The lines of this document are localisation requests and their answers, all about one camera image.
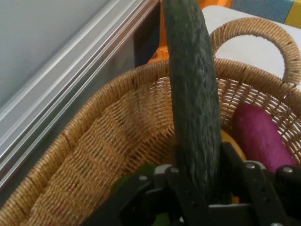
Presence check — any orange toy block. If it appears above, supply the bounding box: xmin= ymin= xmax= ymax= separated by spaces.
xmin=147 ymin=0 xmax=233 ymax=65

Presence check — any yellow toy block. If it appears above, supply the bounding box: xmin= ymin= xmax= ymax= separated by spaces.
xmin=283 ymin=0 xmax=301 ymax=30

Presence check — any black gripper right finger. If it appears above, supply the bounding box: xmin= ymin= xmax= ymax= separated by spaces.
xmin=220 ymin=142 xmax=301 ymax=226

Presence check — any green bell pepper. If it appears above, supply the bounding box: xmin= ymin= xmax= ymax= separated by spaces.
xmin=110 ymin=163 xmax=171 ymax=226

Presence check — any blue toy block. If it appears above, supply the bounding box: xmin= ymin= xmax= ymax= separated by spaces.
xmin=230 ymin=0 xmax=293 ymax=24

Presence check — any aluminium rail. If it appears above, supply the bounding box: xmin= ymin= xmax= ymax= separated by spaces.
xmin=0 ymin=0 xmax=163 ymax=190

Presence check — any purple sweet potato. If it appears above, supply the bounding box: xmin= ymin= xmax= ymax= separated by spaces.
xmin=231 ymin=103 xmax=297 ymax=174

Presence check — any woven wicker basket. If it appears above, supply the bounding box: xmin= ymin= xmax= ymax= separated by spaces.
xmin=0 ymin=17 xmax=301 ymax=226

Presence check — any yellow-orange potato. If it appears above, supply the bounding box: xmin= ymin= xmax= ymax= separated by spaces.
xmin=220 ymin=129 xmax=247 ymax=204

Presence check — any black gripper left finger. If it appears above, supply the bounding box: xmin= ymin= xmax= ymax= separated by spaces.
xmin=81 ymin=164 xmax=210 ymax=226

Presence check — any dark green cucumber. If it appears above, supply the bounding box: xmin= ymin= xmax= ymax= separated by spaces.
xmin=162 ymin=0 xmax=234 ymax=206

